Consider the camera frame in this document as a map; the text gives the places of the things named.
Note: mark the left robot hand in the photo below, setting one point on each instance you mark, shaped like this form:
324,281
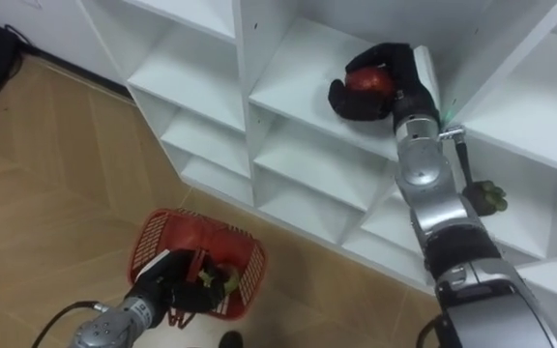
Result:
162,280

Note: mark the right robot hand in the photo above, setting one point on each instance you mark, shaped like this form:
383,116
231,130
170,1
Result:
414,96

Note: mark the red apple soft toy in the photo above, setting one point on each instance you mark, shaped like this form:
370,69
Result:
370,81

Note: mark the red plastic basket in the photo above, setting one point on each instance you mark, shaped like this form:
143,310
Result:
196,237

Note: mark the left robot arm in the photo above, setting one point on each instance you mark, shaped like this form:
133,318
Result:
109,328

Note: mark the white shelf unit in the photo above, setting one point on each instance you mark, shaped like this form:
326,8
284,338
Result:
201,77

